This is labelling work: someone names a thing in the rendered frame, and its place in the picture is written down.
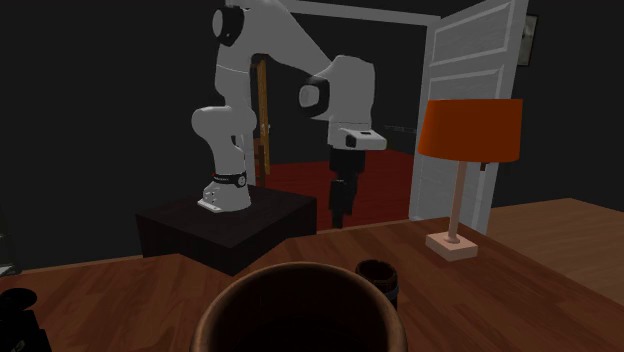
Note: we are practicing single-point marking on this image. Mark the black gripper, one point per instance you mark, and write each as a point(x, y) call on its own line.
point(347, 161)

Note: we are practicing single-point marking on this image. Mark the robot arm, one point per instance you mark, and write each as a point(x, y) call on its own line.
point(234, 88)

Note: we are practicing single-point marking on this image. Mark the small dark brown cup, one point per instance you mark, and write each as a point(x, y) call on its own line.
point(378, 280)

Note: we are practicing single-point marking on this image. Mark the dark robot stand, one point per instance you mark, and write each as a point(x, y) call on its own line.
point(229, 229)

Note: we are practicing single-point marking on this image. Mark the large brown round pot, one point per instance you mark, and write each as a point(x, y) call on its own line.
point(302, 312)

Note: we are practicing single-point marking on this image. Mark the orange shade table lamp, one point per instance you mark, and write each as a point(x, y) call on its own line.
point(468, 131)

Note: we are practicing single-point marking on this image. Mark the white panelled door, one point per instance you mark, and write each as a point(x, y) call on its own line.
point(463, 63)

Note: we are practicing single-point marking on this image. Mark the black object with round top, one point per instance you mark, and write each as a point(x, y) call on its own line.
point(22, 317)

